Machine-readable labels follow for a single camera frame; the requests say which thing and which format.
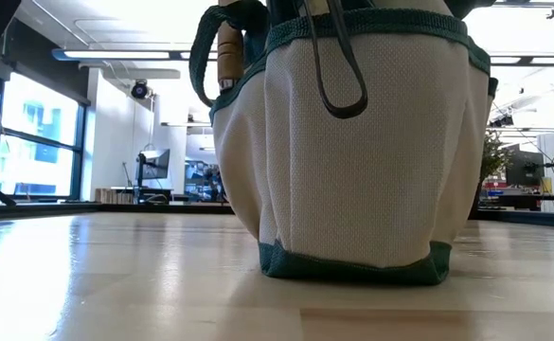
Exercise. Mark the beige green-trimmed gardening bag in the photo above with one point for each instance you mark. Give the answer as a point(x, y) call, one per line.
point(362, 166)

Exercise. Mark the grey computer monitor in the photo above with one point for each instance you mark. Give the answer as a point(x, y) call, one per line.
point(153, 163)

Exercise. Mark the stack of wooden boards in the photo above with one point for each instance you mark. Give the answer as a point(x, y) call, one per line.
point(113, 195)

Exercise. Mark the long ceiling light bar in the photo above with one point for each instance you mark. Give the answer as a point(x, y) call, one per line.
point(532, 60)
point(115, 54)

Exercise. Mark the small green potted plant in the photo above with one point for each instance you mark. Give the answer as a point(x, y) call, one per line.
point(492, 158)

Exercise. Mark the dark-framed window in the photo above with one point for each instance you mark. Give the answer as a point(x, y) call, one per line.
point(35, 142)

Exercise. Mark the black computer monitor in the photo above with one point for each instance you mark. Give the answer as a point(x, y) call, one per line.
point(523, 166)

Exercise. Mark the dark office desk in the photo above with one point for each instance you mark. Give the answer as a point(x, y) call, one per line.
point(523, 201)

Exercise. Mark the black ceiling camera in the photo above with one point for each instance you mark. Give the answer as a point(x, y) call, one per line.
point(139, 89)

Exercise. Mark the ceiling rail fixture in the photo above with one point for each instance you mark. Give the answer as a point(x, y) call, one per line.
point(527, 4)

